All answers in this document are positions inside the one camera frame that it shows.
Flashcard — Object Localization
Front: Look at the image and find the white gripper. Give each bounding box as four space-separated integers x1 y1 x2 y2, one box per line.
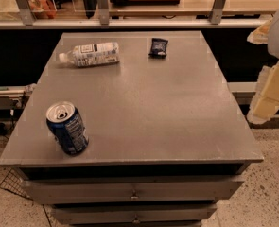
247 9 279 124

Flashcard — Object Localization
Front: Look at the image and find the blue pepsi can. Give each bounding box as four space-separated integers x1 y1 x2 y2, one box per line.
45 101 89 155

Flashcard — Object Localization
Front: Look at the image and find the clear plastic water bottle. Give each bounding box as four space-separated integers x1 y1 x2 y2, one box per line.
59 42 119 67

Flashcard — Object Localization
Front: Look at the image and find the dark blue snack packet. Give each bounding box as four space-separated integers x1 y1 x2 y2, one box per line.
148 38 168 59

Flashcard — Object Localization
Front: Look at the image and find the upper grey drawer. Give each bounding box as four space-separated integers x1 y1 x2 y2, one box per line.
22 175 244 205

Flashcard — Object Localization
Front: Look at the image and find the grey drawer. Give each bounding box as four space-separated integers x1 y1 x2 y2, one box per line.
22 175 244 205
52 204 217 225

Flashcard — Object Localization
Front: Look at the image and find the grey drawer cabinet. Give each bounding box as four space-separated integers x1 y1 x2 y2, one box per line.
0 31 263 227

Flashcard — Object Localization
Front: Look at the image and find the lower grey drawer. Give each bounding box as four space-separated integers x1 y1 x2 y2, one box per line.
52 204 217 225

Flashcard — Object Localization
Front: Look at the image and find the orange snack bag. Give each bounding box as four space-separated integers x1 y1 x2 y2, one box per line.
27 0 56 19

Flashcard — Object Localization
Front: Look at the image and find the metal shelf rail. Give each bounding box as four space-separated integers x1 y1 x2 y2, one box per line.
0 17 269 30

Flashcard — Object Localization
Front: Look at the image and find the black wire rack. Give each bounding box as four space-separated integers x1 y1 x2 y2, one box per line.
0 169 30 200

